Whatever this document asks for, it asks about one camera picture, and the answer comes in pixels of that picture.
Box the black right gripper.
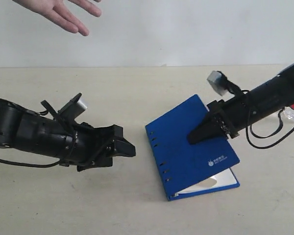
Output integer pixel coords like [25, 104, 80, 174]
[187, 96, 247, 144]

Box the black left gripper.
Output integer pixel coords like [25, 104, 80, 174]
[76, 124, 136, 172]

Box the blue ring binder notebook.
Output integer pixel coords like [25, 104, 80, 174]
[145, 94, 240, 201]

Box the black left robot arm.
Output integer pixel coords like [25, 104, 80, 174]
[0, 93, 136, 172]

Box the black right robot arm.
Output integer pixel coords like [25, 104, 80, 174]
[187, 63, 294, 144]

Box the person's open hand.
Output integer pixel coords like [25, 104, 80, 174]
[14, 0, 102, 36]

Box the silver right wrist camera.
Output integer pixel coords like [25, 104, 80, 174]
[207, 70, 229, 96]

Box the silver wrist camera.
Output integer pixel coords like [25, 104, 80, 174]
[58, 93, 88, 121]
[207, 70, 229, 96]

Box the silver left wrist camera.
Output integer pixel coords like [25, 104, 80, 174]
[58, 93, 88, 121]

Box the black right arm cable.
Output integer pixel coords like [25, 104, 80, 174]
[245, 107, 294, 150]

